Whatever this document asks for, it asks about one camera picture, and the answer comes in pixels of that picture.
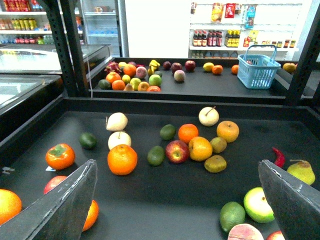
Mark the camera right gripper left finger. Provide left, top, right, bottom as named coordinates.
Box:
left=0, top=159, right=98, bottom=240

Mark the camera right gripper right finger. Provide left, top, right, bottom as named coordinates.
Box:
left=258, top=159, right=320, bottom=240

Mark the orange beside rear lemon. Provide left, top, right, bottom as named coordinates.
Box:
left=211, top=65, right=223, bottom=75

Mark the yellow lemon on rear tray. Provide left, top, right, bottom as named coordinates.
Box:
left=202, top=62, right=215, bottom=73

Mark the orange mandarin behind finger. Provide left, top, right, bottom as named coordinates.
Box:
left=82, top=200, right=99, bottom=232

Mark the red pomegranate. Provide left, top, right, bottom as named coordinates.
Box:
left=43, top=175, right=67, bottom=195

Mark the red apple front right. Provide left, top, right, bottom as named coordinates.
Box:
left=266, top=230, right=285, bottom=240

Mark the red apple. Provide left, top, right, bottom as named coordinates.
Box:
left=165, top=140, right=190, bottom=164
left=266, top=230, right=285, bottom=240

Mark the yellow green pear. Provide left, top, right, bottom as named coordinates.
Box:
left=287, top=159, right=316, bottom=186

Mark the bright green apple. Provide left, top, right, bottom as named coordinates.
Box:
left=243, top=187, right=275, bottom=224

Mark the red chili pepper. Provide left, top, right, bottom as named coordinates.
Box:
left=272, top=147, right=286, bottom=168

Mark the large bumpy orange front left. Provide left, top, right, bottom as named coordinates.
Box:
left=0, top=189, right=23, bottom=225

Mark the large bumpy orange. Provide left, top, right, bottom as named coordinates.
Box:
left=107, top=144, right=138, bottom=176
left=0, top=189, right=23, bottom=225

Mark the orange persimmon with green calyx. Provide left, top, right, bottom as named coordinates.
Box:
left=45, top=143, right=76, bottom=171

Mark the pink peach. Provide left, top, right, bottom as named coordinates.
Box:
left=227, top=223, right=264, bottom=240

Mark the green lime front right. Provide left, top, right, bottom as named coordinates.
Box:
left=219, top=201, right=246, bottom=233

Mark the green lime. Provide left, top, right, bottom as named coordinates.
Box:
left=147, top=145, right=165, bottom=167
left=159, top=124, right=177, bottom=141
left=219, top=201, right=246, bottom=233

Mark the dark green avocado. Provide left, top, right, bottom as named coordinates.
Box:
left=78, top=132, right=97, bottom=150

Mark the large bumpy orange centre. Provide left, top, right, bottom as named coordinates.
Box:
left=107, top=144, right=138, bottom=176

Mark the brown kiwi lower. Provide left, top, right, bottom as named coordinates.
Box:
left=204, top=155, right=227, bottom=173

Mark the brown kiwi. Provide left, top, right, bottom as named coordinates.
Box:
left=210, top=137, right=227, bottom=154
left=204, top=155, right=227, bottom=173

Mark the white pear lower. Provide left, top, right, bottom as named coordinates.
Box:
left=107, top=130, right=132, bottom=150

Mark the brown kiwi upper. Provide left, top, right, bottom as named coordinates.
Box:
left=210, top=137, right=227, bottom=154

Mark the yellow orange apple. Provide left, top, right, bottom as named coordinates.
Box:
left=216, top=120, right=240, bottom=143

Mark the white pear upper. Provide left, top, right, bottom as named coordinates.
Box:
left=105, top=112, right=128, bottom=132

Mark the green lime lower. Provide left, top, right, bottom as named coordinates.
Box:
left=147, top=145, right=165, bottom=167

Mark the yellow orange round fruit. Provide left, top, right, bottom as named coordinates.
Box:
left=188, top=136, right=213, bottom=162

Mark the black front display tray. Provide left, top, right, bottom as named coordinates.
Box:
left=0, top=99, right=320, bottom=240

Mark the black display tray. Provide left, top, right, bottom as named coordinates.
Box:
left=0, top=99, right=320, bottom=240
left=88, top=59, right=294, bottom=105

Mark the white round pear right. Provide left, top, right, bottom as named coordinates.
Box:
left=198, top=106, right=220, bottom=127

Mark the red apple centre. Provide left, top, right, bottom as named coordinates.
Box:
left=165, top=140, right=190, bottom=164

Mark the small orange tangerine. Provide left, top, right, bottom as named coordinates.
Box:
left=178, top=123, right=199, bottom=145

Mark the green lime upper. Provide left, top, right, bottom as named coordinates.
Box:
left=159, top=124, right=177, bottom=141

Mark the small blue plastic basket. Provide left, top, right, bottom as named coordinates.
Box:
left=237, top=44, right=281, bottom=90

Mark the glass top freezer chest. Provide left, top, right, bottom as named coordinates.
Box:
left=0, top=44, right=112, bottom=114

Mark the black rear display tray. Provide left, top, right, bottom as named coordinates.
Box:
left=88, top=59, right=294, bottom=105

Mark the black perforated shelf post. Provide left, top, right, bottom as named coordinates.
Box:
left=41, top=0, right=89, bottom=97

